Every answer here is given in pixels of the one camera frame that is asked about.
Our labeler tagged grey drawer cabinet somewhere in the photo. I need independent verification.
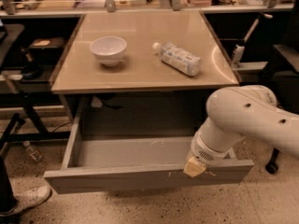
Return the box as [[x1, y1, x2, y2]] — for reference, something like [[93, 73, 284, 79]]
[[51, 10, 238, 137]]

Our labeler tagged black round object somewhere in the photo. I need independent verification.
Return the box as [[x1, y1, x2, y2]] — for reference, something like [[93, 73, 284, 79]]
[[21, 63, 43, 80]]

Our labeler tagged plastic bottle on floor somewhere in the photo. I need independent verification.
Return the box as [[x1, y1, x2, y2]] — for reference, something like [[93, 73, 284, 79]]
[[22, 141, 43, 161]]

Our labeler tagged grey top drawer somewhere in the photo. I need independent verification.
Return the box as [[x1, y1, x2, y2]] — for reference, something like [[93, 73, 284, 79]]
[[44, 96, 253, 194]]

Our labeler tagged dark trouser leg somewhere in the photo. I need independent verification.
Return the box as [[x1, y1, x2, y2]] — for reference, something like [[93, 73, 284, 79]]
[[0, 157, 18, 213]]

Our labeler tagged white sneaker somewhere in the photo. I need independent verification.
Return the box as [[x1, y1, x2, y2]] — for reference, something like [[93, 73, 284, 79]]
[[0, 186, 51, 217]]

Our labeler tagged black box on shelf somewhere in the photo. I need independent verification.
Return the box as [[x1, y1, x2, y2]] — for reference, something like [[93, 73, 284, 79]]
[[29, 37, 66, 58]]

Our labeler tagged white ceramic bowl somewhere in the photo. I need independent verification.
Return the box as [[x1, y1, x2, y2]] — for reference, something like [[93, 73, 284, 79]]
[[90, 36, 127, 66]]

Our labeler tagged black office chair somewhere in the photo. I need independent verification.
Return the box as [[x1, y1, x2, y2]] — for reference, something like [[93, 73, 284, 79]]
[[261, 0, 299, 175]]

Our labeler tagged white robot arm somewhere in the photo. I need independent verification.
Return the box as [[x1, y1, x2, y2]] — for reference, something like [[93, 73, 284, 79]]
[[183, 85, 299, 177]]

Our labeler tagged black table frame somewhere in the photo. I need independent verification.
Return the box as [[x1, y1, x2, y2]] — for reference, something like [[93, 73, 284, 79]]
[[0, 75, 72, 151]]

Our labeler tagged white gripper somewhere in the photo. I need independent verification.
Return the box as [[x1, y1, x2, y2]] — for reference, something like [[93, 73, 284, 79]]
[[183, 132, 230, 177]]

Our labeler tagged clear plastic water bottle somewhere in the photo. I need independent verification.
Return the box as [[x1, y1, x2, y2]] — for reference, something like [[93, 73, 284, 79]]
[[152, 42, 202, 77]]

